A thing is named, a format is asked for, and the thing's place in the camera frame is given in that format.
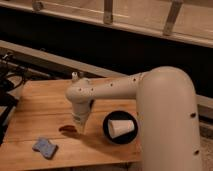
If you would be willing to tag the white paper cup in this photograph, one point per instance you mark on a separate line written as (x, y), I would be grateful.
(120, 127)

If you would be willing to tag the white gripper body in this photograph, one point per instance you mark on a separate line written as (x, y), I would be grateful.
(80, 115)

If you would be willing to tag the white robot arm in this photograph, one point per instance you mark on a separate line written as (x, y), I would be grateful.
(167, 113)

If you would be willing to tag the metal window frame rail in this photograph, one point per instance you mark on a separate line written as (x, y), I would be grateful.
(188, 21)

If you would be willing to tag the black round bowl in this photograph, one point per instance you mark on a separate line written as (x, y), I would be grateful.
(120, 115)

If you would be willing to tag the dark red pepper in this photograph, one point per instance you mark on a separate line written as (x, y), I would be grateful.
(68, 128)

